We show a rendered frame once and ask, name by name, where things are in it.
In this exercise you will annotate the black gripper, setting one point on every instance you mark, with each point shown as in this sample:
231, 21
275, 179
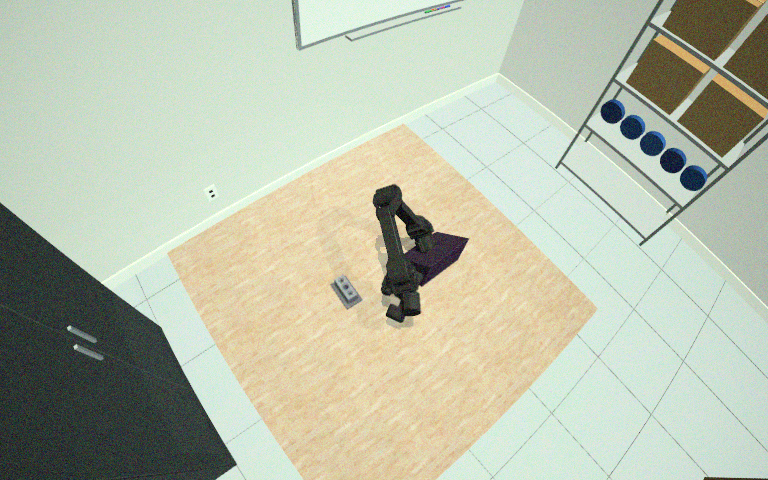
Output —
395, 312

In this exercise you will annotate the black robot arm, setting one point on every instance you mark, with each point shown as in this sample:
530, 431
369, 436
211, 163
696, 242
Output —
400, 272

